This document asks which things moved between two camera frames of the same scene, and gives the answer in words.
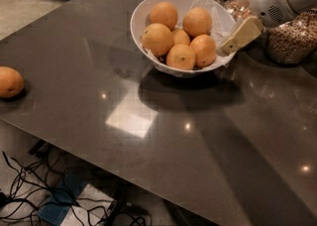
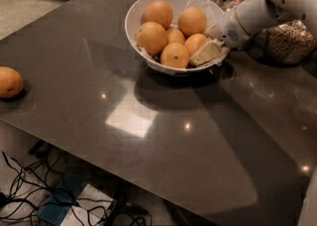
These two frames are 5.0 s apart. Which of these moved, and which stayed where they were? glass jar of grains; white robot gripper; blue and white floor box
Moved: white robot gripper
Stayed: blue and white floor box; glass jar of grains
